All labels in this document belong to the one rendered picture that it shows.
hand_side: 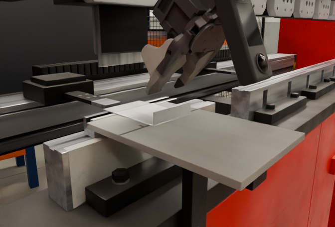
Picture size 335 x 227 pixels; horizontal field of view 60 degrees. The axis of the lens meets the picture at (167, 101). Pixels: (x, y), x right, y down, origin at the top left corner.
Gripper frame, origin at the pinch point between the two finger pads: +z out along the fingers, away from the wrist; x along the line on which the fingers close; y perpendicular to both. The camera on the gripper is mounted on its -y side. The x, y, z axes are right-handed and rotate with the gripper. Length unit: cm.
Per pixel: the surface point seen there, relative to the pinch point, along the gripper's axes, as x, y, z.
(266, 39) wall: -733, 223, 216
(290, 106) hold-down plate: -58, -9, 12
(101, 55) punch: 5.4, 10.5, 2.3
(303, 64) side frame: -214, 23, 45
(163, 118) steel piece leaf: 2.3, -3.5, 2.5
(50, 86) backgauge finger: 5.4, 20.0, 20.3
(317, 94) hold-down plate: -86, -9, 13
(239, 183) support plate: 10.1, -17.1, -7.8
